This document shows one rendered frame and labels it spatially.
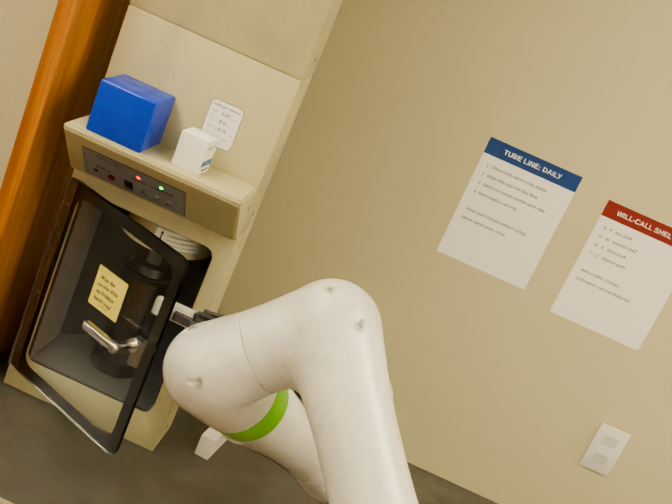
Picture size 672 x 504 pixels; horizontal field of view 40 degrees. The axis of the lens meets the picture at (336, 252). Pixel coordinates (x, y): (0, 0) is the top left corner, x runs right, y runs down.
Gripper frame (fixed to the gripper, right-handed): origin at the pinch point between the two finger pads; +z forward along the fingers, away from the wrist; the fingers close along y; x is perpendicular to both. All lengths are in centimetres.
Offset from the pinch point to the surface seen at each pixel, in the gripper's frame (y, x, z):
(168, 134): -11.3, -25.0, 14.3
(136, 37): -11.3, -38.3, 25.1
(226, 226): -5.8, -15.9, -1.9
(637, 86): -54, -63, -62
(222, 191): -0.6, -22.9, 0.0
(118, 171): -4.1, -17.5, 18.4
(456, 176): -54, -31, -36
